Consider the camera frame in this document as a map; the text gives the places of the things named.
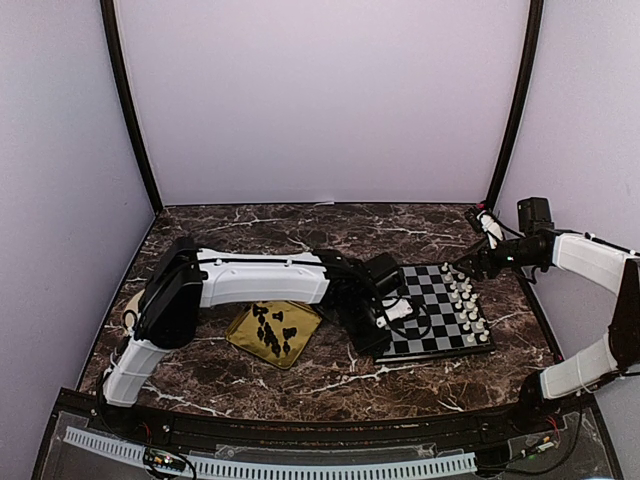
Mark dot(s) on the gold square tray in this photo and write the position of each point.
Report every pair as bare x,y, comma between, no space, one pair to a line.
242,333

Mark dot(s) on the white chess pieces row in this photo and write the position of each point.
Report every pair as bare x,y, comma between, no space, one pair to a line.
473,324

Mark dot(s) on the black silver chess board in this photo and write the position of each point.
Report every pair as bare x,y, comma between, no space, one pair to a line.
431,332

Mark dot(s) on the right black frame post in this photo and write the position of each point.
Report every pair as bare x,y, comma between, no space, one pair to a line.
521,89

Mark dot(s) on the white slotted cable duct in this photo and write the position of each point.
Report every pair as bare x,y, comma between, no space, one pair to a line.
251,463

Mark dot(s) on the black frame post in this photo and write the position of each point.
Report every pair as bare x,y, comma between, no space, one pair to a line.
521,89
128,109

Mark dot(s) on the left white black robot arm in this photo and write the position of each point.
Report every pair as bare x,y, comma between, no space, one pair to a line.
163,316

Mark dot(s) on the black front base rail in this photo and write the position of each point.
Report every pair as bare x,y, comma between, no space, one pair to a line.
183,431

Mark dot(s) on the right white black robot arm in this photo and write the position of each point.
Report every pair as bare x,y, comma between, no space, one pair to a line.
603,311

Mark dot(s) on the pile of black chess pieces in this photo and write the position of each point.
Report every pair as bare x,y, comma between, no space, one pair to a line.
272,330

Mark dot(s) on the round painted wooden plate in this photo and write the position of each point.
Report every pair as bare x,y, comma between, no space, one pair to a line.
130,315

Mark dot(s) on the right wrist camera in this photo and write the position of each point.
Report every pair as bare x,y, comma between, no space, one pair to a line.
483,221

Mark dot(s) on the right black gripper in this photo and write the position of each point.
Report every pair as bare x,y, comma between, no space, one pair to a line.
480,265

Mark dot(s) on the left black frame post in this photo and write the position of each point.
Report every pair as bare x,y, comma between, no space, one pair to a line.
128,109

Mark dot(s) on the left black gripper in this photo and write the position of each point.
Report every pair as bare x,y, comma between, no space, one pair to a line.
365,346

